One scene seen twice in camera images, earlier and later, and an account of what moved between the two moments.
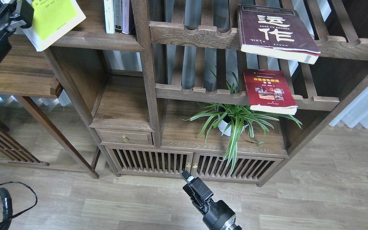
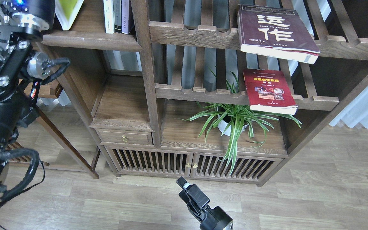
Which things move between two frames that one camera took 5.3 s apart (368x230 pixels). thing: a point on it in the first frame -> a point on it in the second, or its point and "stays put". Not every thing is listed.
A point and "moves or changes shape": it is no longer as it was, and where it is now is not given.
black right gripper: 218,215 -> 209,218
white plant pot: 222,125 stays put
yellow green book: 52,20 moves or changes shape
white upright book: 109,8 stays put
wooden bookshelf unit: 219,90 stays put
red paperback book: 269,91 stays put
